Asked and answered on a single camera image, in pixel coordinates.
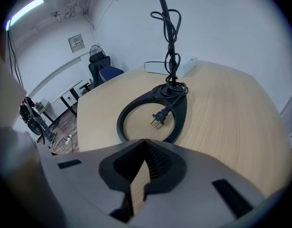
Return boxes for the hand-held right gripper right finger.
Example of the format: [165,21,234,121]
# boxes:
[129,138,267,228]

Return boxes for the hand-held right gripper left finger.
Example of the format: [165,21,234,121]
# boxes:
[39,139,146,226]

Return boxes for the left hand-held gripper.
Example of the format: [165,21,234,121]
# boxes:
[0,53,67,224]

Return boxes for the black desk lamp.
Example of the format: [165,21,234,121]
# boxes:
[116,0,189,145]

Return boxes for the light wooden desk white legs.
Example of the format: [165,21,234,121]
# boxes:
[77,60,292,199]

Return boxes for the round light table black legs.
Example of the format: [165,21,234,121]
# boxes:
[39,79,84,128]

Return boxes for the blue padded chair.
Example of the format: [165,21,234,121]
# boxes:
[99,66,125,83]

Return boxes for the black mesh office chair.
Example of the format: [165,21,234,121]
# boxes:
[79,55,111,92]

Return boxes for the flat white box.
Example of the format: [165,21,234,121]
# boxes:
[143,55,198,77]

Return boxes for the fluorescent ceiling light tube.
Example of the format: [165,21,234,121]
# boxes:
[5,0,44,30]

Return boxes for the black hanging wall cables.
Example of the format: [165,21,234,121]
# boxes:
[7,29,23,87]

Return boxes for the grey wall electrical panel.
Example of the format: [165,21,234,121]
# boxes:
[68,33,86,54]

